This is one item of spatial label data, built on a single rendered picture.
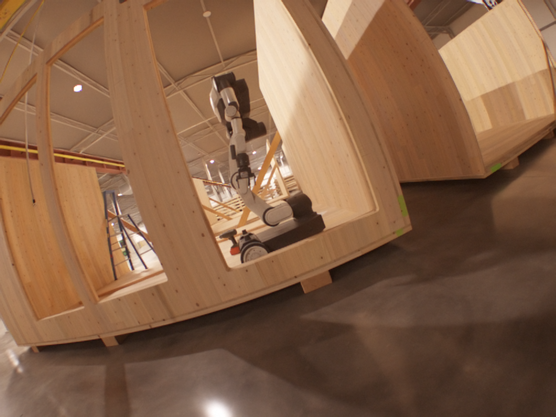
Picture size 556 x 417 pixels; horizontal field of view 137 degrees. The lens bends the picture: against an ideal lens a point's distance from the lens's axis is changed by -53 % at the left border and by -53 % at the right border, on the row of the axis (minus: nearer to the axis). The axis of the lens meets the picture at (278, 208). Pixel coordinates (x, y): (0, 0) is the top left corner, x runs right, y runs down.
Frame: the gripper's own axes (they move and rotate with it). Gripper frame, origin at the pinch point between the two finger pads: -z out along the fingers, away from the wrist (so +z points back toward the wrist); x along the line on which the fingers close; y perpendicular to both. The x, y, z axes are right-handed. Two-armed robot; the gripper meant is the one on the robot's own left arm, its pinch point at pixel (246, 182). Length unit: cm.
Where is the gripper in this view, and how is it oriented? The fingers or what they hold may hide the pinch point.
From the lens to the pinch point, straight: 151.4
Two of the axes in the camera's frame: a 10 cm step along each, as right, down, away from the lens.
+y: 1.9, 0.1, -9.8
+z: -1.8, -9.8, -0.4
